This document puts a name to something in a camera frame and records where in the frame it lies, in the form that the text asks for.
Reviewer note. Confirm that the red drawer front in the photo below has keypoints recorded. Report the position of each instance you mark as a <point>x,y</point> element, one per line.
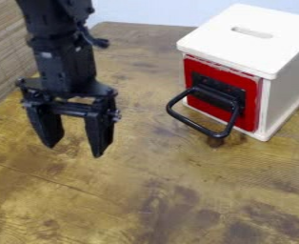
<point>233,77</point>

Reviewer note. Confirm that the white wooden box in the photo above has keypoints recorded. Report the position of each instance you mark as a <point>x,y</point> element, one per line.
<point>254,40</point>

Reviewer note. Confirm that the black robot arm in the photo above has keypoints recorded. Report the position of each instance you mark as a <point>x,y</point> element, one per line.
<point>54,19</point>

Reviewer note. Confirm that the black metal drawer handle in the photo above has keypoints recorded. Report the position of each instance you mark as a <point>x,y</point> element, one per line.
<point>217,95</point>

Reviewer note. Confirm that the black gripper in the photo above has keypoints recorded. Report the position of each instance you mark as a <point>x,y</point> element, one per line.
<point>66,90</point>

